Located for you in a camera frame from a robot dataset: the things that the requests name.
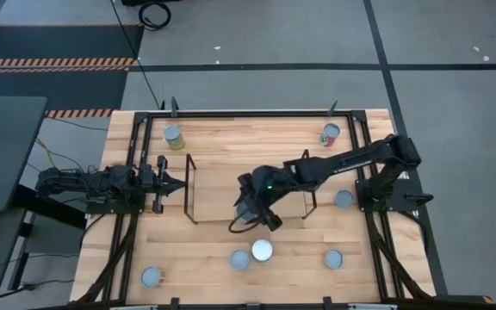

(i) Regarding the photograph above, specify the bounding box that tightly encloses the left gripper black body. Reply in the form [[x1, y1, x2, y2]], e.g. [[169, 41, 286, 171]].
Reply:
[[139, 156, 168, 215]]

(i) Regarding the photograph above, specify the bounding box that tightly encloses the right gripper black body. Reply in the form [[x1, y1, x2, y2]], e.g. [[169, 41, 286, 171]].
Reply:
[[239, 166, 297, 233]]

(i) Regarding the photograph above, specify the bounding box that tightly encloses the green and red labelled can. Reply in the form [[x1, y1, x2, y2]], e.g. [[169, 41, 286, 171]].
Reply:
[[235, 201, 260, 224]]

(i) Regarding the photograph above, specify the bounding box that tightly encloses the tall can with silver lid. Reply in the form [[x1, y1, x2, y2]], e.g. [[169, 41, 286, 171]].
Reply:
[[251, 239, 275, 264]]

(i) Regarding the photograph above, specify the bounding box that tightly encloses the tall can with grey lid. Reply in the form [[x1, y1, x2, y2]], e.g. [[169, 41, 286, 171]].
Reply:
[[333, 189, 355, 211]]

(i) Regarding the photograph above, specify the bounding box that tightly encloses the red and white labelled can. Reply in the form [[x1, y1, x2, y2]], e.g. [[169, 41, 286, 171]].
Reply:
[[319, 122, 341, 148]]

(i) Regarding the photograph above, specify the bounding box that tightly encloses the red labelled tin can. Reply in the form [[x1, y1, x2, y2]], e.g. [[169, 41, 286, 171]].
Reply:
[[324, 249, 345, 270]]

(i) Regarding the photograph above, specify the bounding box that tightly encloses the yellow labelled tin can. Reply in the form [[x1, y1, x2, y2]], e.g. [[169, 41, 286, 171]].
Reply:
[[163, 123, 186, 152]]

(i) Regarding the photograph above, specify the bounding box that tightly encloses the green and orange labelled can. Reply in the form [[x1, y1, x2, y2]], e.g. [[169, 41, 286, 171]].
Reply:
[[229, 249, 251, 271]]

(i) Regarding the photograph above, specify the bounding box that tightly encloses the tin can with reddish label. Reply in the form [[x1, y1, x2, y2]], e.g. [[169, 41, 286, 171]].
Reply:
[[139, 266, 166, 288]]

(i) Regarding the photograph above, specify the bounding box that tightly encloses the grey desk top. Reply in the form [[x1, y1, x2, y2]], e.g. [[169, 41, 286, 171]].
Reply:
[[0, 95, 48, 213]]

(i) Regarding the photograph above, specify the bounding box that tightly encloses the black hazard-striped floor mat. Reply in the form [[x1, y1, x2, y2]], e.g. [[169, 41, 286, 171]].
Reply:
[[0, 23, 146, 120]]

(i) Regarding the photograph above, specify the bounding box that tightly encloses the black equipment box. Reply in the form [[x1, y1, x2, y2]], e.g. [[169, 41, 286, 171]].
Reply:
[[121, 0, 180, 6]]

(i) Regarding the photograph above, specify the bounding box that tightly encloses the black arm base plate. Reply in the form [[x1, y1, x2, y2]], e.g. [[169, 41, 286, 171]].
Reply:
[[355, 178, 424, 213], [84, 198, 146, 215]]

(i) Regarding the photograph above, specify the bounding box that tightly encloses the black aluminium extrusion frame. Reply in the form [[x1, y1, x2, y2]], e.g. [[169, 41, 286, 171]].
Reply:
[[73, 109, 438, 310]]

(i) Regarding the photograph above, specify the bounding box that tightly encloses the thin dark floor cable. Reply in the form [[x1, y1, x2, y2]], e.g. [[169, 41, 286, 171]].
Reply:
[[47, 115, 109, 133]]

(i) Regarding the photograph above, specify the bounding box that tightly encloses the black desk leg frame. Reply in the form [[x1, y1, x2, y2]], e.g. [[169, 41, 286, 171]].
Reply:
[[9, 183, 88, 292]]

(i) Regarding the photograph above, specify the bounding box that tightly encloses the yellow cable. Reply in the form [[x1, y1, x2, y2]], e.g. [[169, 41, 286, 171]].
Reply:
[[34, 137, 59, 171]]

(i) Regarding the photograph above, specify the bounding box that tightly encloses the long black floor cable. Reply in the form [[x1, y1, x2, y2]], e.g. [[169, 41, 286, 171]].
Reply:
[[109, 0, 163, 111]]

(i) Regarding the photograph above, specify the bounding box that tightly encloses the coiled black cable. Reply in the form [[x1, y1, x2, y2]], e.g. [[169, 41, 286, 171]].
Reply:
[[138, 2, 172, 31]]

